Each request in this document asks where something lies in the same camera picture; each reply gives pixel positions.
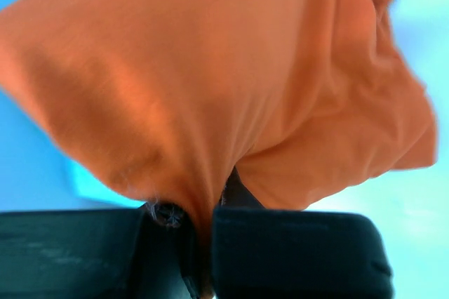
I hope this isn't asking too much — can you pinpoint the orange t-shirt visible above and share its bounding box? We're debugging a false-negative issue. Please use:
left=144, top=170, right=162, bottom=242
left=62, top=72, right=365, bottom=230
left=0, top=0, right=439, bottom=215

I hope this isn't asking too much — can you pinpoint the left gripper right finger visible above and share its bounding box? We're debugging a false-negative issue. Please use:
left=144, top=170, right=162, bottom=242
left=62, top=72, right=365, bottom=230
left=211, top=171, right=393, bottom=298

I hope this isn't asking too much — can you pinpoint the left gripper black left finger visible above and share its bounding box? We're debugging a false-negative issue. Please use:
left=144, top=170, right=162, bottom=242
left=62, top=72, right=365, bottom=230
left=1, top=208, right=190, bottom=299

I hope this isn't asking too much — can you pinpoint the light turquoise t-shirt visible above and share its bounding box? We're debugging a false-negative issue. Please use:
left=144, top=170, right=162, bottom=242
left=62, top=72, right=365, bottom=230
left=1, top=0, right=448, bottom=214

